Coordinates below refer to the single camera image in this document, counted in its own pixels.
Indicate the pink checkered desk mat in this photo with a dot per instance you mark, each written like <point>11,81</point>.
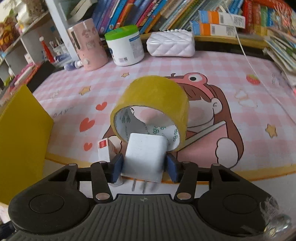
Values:
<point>212,108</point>

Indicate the white side shelf unit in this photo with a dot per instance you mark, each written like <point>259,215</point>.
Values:
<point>28,48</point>

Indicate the lower orange blue box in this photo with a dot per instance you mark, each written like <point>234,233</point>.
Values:
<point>201,29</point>

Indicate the white power adapter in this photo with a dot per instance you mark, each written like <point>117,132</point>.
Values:
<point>144,157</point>

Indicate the white quilted purse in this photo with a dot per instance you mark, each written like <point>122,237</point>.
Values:
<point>171,43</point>

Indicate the small white red box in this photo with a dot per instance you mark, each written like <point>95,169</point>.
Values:
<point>107,153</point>

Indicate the upper orange blue box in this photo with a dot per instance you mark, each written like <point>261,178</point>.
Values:
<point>222,18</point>

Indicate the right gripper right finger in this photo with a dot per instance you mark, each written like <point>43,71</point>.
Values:
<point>185,174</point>

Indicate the orange blue box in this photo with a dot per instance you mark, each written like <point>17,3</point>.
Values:
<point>201,29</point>
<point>222,18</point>

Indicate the white tub green lid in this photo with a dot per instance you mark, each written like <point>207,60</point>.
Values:
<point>125,45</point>

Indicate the row of books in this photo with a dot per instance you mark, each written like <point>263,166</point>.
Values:
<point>151,16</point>

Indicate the small purple bottle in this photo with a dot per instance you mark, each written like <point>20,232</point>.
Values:
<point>73,65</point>

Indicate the red santa pen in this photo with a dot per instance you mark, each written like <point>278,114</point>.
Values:
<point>47,51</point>

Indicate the pink cylindrical container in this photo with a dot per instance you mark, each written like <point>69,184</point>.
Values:
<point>88,45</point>

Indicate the stack of papers and books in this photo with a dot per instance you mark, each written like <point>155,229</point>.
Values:
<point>281,48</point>

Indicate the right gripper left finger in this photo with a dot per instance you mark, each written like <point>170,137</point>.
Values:
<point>102,174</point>

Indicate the wooden bookshelf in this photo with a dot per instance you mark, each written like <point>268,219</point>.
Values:
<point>65,14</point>

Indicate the yellow tape roll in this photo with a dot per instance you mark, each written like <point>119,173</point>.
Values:
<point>157,93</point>

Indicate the red boxed book set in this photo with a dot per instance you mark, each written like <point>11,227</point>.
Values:
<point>260,15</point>

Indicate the yellow cardboard box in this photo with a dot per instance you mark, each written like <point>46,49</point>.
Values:
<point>25,133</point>

